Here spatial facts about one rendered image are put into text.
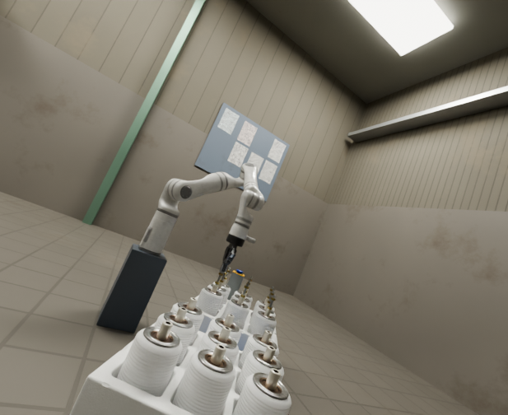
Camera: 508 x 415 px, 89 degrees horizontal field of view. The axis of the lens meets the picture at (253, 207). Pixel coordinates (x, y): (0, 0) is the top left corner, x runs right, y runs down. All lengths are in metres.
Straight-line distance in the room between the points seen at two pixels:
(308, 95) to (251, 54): 1.06
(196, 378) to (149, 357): 0.09
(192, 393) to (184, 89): 3.49
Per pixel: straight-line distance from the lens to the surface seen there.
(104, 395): 0.60
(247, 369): 0.71
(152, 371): 0.59
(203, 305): 1.11
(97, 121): 3.57
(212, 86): 3.87
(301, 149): 4.26
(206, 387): 0.57
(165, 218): 1.12
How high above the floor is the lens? 0.49
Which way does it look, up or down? 8 degrees up
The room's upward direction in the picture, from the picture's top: 23 degrees clockwise
